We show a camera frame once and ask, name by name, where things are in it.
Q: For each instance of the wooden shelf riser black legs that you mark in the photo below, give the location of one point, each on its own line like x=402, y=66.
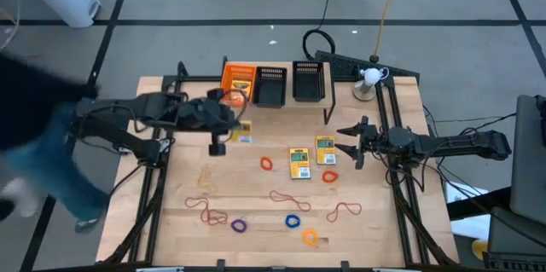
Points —
x=309, y=105

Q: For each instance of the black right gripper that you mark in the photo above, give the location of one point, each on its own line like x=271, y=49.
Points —
x=371, y=142

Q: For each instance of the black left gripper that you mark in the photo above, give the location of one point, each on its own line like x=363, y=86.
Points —
x=200, y=114

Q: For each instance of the small yellow object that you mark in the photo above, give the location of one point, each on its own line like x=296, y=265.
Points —
x=480, y=247

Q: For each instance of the orange slotted plastic basket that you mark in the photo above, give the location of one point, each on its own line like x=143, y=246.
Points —
x=228, y=73

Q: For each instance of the yellow carded supply pack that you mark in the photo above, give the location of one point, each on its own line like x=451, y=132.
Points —
x=300, y=163
x=245, y=133
x=325, y=150
x=242, y=86

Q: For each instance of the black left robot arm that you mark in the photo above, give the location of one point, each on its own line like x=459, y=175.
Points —
x=145, y=108

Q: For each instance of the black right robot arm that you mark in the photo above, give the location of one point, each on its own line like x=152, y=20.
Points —
x=452, y=144

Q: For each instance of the red rubber band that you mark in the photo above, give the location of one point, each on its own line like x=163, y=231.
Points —
x=337, y=209
x=217, y=223
x=292, y=198

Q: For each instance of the black slotted plastic basket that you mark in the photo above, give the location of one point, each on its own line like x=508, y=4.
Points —
x=269, y=90
x=308, y=84

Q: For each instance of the yellow rubber band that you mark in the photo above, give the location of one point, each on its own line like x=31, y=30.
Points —
x=205, y=184

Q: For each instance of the black aluminium rig frame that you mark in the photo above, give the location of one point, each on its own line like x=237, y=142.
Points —
x=200, y=78

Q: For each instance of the grey computer case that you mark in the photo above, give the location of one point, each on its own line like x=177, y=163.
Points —
x=529, y=165

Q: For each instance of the white bulb lamp brass base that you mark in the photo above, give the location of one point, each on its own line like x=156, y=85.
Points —
x=370, y=76

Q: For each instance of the person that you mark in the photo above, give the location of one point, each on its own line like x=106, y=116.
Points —
x=38, y=105

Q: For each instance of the black equipment box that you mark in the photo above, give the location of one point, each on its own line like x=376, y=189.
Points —
x=512, y=242

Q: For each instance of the white paper sheet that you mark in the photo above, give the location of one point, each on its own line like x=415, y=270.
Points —
x=458, y=191

